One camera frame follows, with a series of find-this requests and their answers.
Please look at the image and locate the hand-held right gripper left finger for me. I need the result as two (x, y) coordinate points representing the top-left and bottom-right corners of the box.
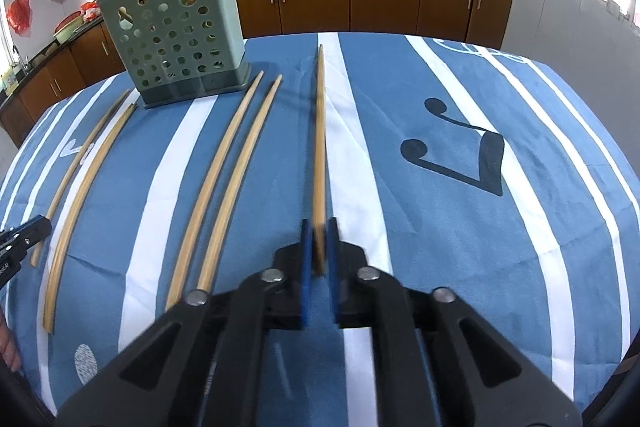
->
(55, 219), (321, 427)

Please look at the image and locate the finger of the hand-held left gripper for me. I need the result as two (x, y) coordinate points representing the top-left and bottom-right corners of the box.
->
(0, 216), (52, 260)

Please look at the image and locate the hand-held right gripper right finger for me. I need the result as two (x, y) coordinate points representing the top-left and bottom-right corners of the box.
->
(324, 217), (583, 427)

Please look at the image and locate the green perforated utensil holder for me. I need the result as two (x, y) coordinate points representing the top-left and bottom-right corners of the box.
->
(96, 0), (251, 109)

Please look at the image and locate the person's left hand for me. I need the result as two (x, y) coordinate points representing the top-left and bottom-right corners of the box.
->
(0, 312), (22, 370)

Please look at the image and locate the blue white striped tablecloth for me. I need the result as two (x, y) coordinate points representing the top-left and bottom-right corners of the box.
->
(0, 32), (640, 427)

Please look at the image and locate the green basin with red lid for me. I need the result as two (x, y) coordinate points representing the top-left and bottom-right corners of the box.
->
(52, 12), (88, 44)

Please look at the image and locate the red plastic bag on hook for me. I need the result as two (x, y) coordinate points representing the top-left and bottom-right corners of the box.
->
(6, 0), (32, 36)

